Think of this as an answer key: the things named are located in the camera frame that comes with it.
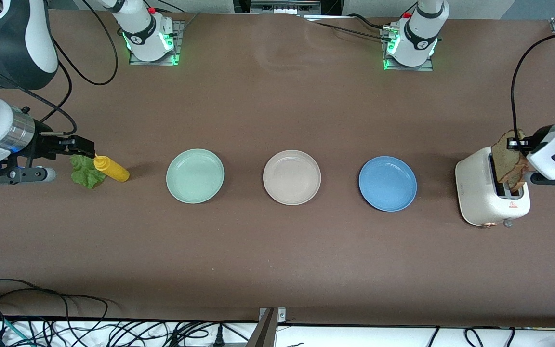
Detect brown bread slice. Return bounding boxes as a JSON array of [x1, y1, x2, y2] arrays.
[[491, 129, 529, 186], [506, 166, 529, 195]]

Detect green lettuce leaf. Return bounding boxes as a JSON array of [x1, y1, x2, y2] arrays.
[[70, 154, 107, 189]]

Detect yellow mustard squeeze bottle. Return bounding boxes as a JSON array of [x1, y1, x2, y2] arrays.
[[93, 153, 130, 183]]

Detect pale green plate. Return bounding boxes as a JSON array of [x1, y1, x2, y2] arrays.
[[166, 148, 225, 204]]

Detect blue plate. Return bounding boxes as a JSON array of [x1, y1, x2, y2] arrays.
[[358, 156, 418, 212]]

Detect beige plate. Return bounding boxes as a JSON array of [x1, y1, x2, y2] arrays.
[[263, 149, 322, 206]]

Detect white two-slot toaster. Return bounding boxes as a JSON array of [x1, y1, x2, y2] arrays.
[[455, 146, 531, 228]]

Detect grey metal device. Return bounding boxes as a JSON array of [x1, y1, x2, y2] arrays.
[[250, 0, 322, 15]]

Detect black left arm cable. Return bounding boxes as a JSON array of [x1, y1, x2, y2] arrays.
[[510, 32, 555, 140]]

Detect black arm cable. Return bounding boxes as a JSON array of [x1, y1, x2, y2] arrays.
[[510, 32, 555, 140], [0, 0, 119, 135]]

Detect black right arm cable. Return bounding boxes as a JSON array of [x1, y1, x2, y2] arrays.
[[0, 0, 119, 135]]

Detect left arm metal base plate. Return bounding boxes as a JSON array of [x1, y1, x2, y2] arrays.
[[381, 27, 435, 72]]

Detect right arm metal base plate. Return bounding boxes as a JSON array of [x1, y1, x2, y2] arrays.
[[129, 19, 185, 66]]

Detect long looped black cable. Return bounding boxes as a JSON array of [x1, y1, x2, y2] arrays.
[[0, 279, 114, 321]]

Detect tangled black cables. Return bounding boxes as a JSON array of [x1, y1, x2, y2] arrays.
[[32, 318, 259, 347]]

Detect thick black cable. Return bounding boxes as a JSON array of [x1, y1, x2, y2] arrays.
[[347, 13, 389, 29]]

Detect black braided cable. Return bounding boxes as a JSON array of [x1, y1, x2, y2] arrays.
[[312, 22, 388, 42]]

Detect grey metal table bracket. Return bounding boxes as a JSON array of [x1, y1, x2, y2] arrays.
[[246, 307, 287, 347]]

